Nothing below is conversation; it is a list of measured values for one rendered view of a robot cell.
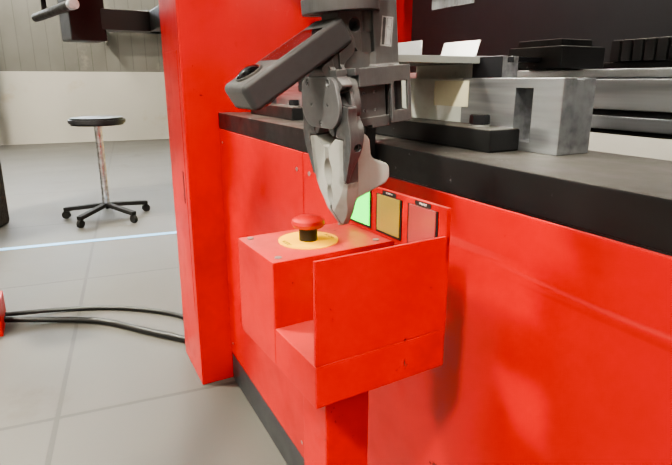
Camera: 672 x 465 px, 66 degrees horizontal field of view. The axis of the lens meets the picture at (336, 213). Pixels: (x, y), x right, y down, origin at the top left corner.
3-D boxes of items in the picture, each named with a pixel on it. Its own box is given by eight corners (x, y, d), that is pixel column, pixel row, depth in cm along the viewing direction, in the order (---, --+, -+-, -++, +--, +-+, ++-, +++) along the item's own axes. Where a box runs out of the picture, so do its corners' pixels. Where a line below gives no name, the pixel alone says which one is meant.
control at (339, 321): (241, 327, 67) (235, 189, 62) (348, 301, 75) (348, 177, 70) (316, 410, 50) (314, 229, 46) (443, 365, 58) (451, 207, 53)
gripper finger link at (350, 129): (367, 183, 48) (361, 85, 45) (353, 187, 47) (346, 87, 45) (341, 176, 52) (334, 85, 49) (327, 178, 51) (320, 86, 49)
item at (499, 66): (416, 78, 90) (416, 60, 90) (429, 78, 92) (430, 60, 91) (501, 77, 73) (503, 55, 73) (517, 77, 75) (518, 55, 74)
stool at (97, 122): (148, 204, 419) (139, 113, 402) (154, 221, 368) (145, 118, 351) (64, 211, 396) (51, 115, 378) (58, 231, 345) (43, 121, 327)
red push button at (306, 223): (286, 243, 64) (285, 214, 63) (315, 238, 66) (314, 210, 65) (301, 252, 60) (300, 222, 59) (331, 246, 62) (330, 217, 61)
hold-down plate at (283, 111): (250, 113, 148) (249, 102, 147) (268, 113, 151) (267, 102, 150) (292, 120, 122) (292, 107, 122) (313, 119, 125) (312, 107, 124)
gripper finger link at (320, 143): (381, 213, 55) (376, 126, 52) (332, 226, 52) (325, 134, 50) (364, 207, 58) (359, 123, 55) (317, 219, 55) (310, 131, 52)
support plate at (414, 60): (266, 64, 80) (266, 57, 80) (407, 66, 92) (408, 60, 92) (318, 60, 64) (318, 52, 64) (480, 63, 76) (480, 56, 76)
